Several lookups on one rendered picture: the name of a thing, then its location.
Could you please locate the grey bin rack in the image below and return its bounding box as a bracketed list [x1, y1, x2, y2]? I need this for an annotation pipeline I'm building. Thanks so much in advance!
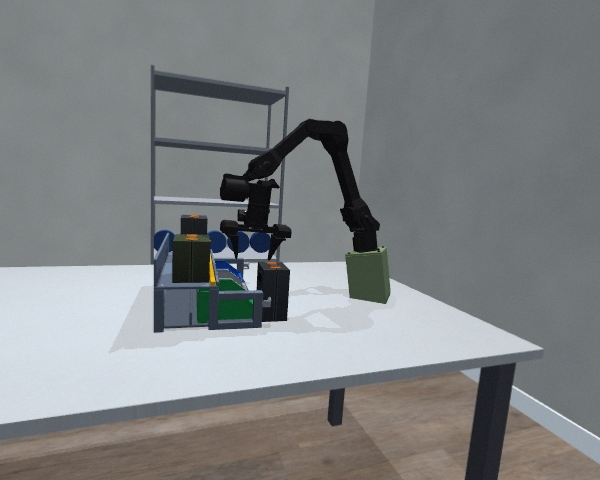
[153, 233, 271, 333]

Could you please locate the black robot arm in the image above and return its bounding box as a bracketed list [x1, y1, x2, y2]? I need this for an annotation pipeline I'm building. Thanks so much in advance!
[220, 119, 380, 253]

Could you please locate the yellow flat bar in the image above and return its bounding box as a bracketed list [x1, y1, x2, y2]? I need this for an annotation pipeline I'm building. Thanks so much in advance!
[209, 255, 215, 286]

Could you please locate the green open bin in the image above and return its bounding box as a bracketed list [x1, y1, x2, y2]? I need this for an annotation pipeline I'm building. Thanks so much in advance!
[197, 280, 253, 323]

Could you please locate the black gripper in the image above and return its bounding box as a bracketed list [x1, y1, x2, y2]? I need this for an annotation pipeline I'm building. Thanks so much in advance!
[220, 202, 292, 261]

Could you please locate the dark green case with orange latches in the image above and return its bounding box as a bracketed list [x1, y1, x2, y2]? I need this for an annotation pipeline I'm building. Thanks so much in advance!
[172, 234, 210, 283]

